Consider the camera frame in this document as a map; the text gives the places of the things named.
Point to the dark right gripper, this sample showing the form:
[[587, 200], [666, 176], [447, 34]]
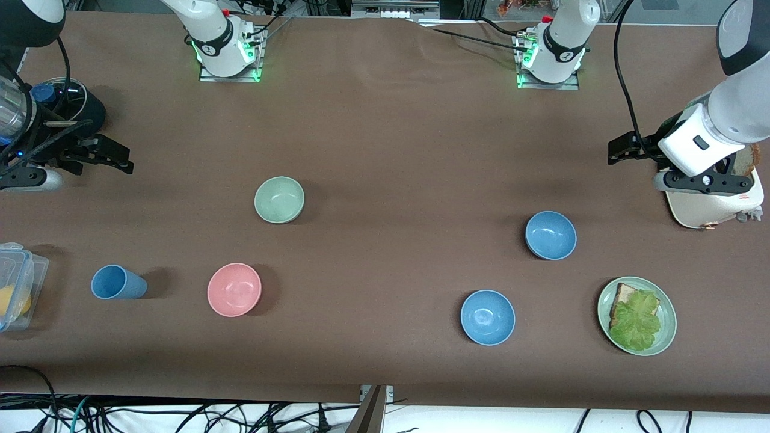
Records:
[[55, 144]]

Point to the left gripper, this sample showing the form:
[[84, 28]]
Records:
[[650, 147]]

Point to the blue bowl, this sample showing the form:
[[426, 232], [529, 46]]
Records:
[[550, 233], [487, 316]]

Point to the pale green bowl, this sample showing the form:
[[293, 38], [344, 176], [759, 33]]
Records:
[[278, 198]]

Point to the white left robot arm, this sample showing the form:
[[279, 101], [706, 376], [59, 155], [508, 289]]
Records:
[[565, 36]]

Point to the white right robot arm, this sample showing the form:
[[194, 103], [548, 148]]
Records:
[[210, 36]]

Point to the pink bowl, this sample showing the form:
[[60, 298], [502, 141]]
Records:
[[233, 288]]

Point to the black pot with glass lid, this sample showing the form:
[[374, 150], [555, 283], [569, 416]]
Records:
[[90, 111]]

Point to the cream white toaster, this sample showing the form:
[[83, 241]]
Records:
[[704, 210]]

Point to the brown toast slice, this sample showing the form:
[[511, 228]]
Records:
[[749, 161]]

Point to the clear container with blue lid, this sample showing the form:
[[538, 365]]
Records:
[[35, 270]]

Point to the blue plastic cup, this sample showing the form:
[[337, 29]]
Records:
[[117, 282]]

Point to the bread slice with dark crust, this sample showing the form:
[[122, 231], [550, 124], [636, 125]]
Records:
[[625, 293]]

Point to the yellow fruit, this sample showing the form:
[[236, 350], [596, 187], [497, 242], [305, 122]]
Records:
[[12, 300]]

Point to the pale green plate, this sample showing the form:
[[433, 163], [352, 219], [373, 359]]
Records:
[[668, 313]]

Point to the green lettuce leaf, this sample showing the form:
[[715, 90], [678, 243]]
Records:
[[637, 322]]

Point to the metal background equipment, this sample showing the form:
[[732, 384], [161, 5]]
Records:
[[391, 9]]

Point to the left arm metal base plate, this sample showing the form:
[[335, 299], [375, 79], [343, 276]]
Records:
[[547, 86]]

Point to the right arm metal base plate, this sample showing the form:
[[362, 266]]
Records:
[[231, 79]]

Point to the grey metal stand post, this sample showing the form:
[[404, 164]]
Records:
[[372, 415]]

